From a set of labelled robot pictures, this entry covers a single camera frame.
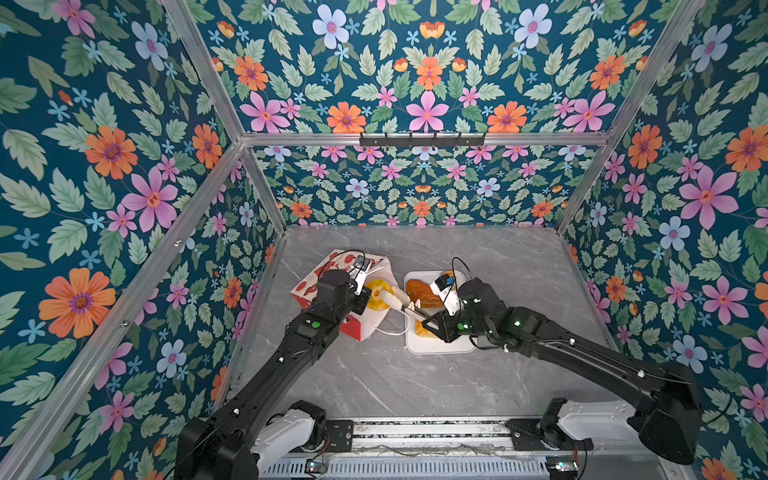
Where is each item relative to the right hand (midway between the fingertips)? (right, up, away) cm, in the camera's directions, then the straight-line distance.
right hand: (425, 320), depth 74 cm
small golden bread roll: (-1, -3, 0) cm, 3 cm away
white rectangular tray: (-1, -11, +14) cm, 18 cm away
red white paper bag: (-19, -3, +7) cm, 20 cm away
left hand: (-16, +12, +5) cm, 20 cm away
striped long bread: (+10, +10, +31) cm, 35 cm away
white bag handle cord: (-7, -5, +7) cm, 11 cm away
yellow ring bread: (-13, +3, +10) cm, 17 cm away
